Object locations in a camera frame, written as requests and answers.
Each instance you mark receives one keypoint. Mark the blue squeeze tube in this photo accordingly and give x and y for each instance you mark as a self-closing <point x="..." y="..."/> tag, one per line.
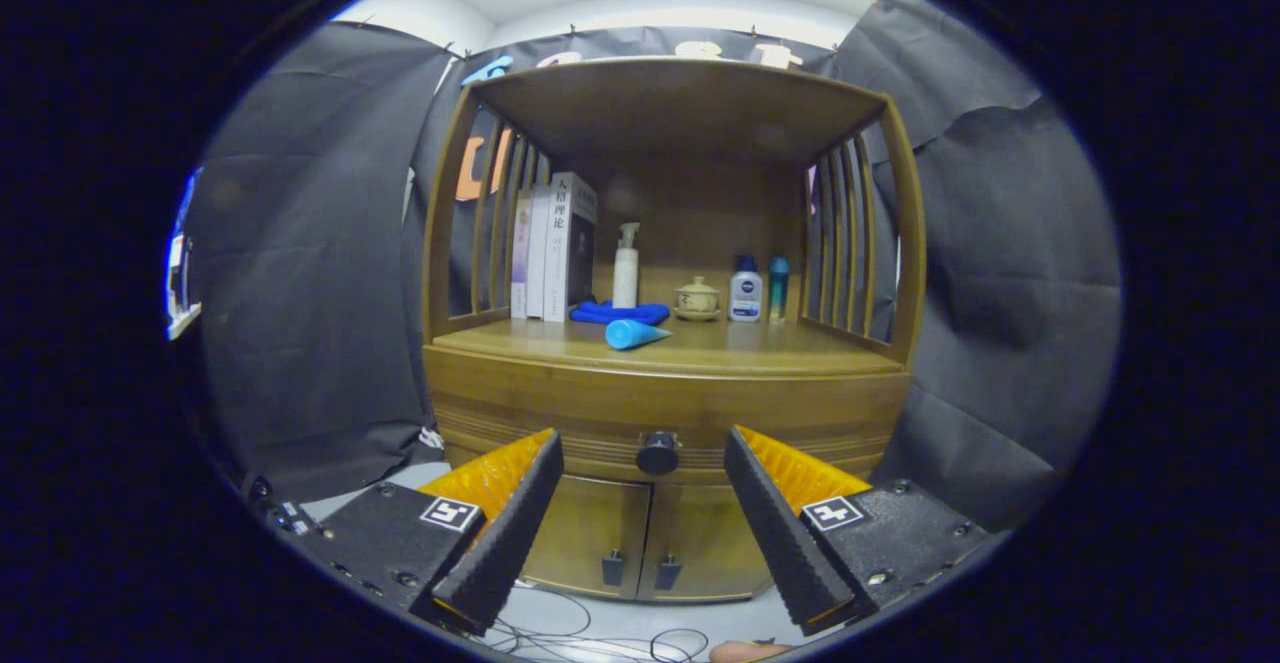
<point x="630" y="334"/>

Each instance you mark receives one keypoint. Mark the wooden drawer with black knob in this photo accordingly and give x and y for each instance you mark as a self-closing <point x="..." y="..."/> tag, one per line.
<point x="620" y="403"/>

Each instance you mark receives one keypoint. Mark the teal bottle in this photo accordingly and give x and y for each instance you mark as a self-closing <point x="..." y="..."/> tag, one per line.
<point x="778" y="293"/>

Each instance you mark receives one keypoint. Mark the thick white and black book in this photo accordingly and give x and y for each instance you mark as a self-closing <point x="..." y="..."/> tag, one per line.
<point x="558" y="253"/>

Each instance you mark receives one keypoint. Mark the white lotion bottle blue cap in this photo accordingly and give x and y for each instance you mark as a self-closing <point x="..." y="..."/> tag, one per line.
<point x="745" y="295"/>

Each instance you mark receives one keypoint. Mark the beige lidded teacup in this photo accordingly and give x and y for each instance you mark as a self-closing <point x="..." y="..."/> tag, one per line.
<point x="697" y="299"/>

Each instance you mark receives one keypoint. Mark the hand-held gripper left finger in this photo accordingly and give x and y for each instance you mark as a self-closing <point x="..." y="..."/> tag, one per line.
<point x="510" y="543"/>

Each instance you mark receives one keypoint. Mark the white stand with figure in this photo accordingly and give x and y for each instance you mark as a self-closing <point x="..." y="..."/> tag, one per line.
<point x="178" y="273"/>

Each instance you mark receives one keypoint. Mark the wooden countertop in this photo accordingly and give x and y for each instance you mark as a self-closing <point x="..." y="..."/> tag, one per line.
<point x="760" y="343"/>

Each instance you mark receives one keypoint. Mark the wooden cabinet door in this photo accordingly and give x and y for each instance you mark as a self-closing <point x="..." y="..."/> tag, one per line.
<point x="590" y="533"/>
<point x="700" y="543"/>

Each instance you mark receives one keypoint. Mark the wooden cabinet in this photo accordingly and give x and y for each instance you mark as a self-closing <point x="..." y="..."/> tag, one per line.
<point x="680" y="103"/>

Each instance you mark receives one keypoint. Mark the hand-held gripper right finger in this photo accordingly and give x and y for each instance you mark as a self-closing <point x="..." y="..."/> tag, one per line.
<point x="785" y="543"/>

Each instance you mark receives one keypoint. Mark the thin purple book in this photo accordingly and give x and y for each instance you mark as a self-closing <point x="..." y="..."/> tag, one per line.
<point x="520" y="263"/>

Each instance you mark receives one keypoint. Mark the thin white book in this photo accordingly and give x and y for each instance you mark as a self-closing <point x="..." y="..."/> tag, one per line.
<point x="538" y="258"/>

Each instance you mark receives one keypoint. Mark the folded blue cloth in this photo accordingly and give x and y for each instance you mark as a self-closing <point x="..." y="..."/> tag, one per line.
<point x="600" y="312"/>

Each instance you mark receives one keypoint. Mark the white pump bottle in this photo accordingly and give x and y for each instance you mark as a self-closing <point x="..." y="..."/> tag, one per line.
<point x="625" y="278"/>

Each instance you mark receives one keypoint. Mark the black floor device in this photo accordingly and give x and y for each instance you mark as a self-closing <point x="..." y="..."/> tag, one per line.
<point x="285" y="513"/>

